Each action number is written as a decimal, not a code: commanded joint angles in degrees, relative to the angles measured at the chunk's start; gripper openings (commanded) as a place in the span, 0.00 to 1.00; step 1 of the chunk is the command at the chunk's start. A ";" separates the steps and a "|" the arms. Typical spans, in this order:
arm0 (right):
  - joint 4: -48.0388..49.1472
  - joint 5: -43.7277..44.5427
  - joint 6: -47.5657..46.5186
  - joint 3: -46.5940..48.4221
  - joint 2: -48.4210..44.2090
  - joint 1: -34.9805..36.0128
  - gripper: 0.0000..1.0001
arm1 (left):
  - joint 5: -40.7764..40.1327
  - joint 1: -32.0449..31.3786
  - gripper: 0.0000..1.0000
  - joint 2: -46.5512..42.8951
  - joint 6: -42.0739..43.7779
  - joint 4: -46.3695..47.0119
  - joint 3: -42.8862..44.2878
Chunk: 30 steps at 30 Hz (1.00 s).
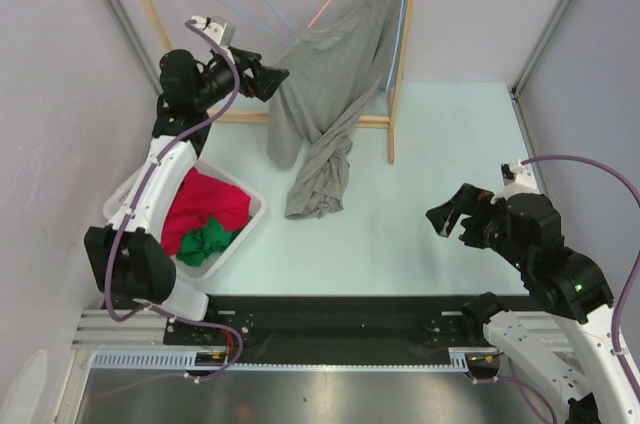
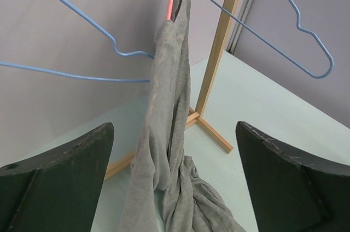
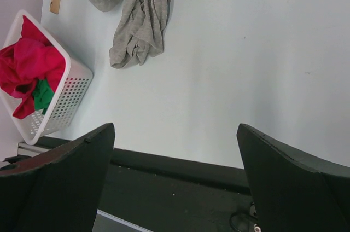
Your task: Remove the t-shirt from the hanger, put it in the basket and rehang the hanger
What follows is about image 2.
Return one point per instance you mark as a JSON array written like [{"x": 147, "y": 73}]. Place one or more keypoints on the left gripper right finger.
[{"x": 291, "y": 189}]

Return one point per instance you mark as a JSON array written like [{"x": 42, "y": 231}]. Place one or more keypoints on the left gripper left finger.
[{"x": 57, "y": 190}]

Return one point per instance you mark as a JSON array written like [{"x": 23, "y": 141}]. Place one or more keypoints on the grey t shirt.
[{"x": 189, "y": 203}]

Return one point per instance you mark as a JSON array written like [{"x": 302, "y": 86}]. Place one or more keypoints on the wooden clothes rack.
[{"x": 196, "y": 115}]

